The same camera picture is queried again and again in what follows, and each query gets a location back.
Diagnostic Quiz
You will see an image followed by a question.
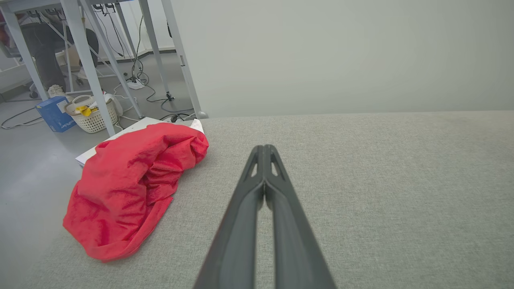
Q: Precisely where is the grey metal desk frame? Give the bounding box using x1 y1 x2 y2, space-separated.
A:
0 0 177 137

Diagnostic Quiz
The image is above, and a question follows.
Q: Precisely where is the red basketball jersey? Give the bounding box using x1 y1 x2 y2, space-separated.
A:
63 122 210 263

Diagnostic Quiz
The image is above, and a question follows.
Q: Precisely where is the white box with black handle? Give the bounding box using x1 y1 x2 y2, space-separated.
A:
75 117 204 167

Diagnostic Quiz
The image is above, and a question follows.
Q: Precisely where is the person in dark trousers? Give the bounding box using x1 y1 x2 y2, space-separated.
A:
20 12 99 98

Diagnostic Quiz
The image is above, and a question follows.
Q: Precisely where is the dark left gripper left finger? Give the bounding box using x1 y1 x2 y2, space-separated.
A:
194 145 266 289

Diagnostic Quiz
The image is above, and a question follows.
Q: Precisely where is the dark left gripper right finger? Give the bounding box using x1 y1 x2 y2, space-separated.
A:
265 145 337 289

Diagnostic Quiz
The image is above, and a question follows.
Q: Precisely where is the grey fabric sofa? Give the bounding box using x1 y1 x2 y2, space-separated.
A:
20 110 514 289

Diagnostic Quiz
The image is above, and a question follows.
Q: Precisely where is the blue cardboard box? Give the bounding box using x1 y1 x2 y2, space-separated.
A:
35 96 77 133

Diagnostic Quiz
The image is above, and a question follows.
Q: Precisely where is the white plastic laundry basket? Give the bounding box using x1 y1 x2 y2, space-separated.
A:
65 95 119 134

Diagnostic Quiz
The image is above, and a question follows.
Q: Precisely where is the white partition screen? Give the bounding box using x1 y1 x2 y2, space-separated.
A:
161 0 514 120

